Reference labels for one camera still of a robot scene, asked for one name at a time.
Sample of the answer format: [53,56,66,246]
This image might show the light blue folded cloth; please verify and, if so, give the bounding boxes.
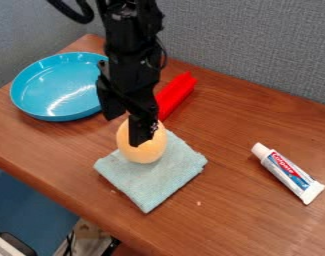
[94,131,207,214]

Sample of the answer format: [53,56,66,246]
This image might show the black cable loop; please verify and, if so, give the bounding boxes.
[46,0,97,25]

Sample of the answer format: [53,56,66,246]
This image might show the blue plate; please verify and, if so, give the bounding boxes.
[10,52,107,122]

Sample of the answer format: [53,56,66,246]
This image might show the white toothpaste tube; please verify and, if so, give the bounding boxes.
[252,143,325,205]

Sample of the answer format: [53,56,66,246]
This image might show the red rectangular block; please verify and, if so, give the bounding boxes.
[155,72,197,121]

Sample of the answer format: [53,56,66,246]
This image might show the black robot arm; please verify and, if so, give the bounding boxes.
[97,0,167,147]

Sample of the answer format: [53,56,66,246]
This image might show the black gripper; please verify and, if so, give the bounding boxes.
[97,46,162,147]

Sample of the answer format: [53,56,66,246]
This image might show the grey object under table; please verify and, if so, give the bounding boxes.
[53,219,121,256]

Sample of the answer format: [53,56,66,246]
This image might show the yellow orange ball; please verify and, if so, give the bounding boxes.
[117,120,167,164]

